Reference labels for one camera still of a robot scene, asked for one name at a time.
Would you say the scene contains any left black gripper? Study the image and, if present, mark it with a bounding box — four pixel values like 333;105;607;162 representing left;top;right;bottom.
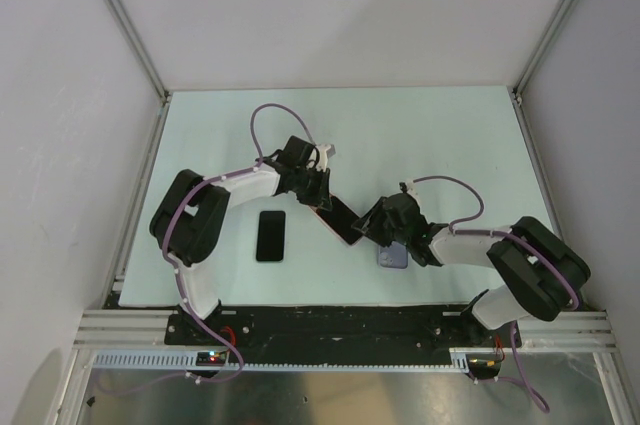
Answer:
293;166;332;212

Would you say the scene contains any pink phone case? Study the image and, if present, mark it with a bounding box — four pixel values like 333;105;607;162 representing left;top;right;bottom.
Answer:
314;205;358;245

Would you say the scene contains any black phone purple frame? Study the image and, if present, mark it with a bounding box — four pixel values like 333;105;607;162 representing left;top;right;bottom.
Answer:
315;195;363;246

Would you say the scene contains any lilac phone case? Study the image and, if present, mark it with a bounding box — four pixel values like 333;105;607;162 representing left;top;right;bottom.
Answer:
377;242;409;270

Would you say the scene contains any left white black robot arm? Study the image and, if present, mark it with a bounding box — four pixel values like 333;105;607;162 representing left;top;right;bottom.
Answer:
149;136;335;344

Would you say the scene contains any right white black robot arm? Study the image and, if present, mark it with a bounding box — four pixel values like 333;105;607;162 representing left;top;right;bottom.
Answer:
352;192;591;346

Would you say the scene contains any right small circuit board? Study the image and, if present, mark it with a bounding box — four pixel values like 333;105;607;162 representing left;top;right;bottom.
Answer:
467;356;504;381

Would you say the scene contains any small circuit board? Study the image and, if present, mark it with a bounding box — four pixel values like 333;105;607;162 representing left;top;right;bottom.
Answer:
196;351;227;366
467;356;504;381

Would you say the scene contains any left small circuit board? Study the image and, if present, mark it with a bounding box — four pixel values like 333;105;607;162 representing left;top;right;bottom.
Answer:
196;351;227;366

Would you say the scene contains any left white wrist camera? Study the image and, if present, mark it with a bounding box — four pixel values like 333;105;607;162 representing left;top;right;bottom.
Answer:
309;144;336;171

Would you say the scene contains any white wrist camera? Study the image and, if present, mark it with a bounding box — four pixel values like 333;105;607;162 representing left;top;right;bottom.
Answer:
399;180;418;196
309;144;336;171

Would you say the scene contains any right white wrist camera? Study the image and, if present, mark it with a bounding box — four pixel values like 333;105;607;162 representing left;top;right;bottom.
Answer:
399;180;418;196

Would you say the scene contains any black phone teal frame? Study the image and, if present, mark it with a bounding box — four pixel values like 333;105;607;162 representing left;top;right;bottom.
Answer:
256;210;286;263

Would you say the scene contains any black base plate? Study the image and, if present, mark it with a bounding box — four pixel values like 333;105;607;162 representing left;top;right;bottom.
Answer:
165;305;510;353

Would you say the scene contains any right aluminium frame post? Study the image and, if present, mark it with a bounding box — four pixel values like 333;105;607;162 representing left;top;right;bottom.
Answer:
512;0;609;106

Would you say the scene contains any aluminium frame post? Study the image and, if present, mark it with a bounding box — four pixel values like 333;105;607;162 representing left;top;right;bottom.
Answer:
512;0;609;106
74;0;171;106

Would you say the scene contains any grey slotted cable duct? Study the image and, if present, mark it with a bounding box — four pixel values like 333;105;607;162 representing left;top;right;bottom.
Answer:
93;350;469;373

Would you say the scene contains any left aluminium frame post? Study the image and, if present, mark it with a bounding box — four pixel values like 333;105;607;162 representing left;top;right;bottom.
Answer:
74;0;171;106

